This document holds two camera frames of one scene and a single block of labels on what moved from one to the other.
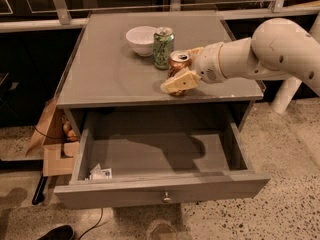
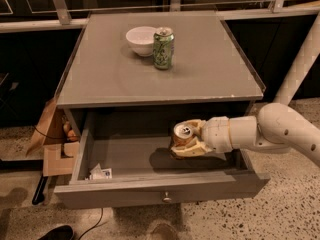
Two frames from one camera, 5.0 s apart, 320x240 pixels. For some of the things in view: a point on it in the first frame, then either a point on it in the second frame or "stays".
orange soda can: [177, 61] to [182, 133]
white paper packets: [98, 173] stays
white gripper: [207, 63] to [216, 134]
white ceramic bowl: [141, 40] stays
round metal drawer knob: [166, 199] stays
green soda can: [163, 45] stays
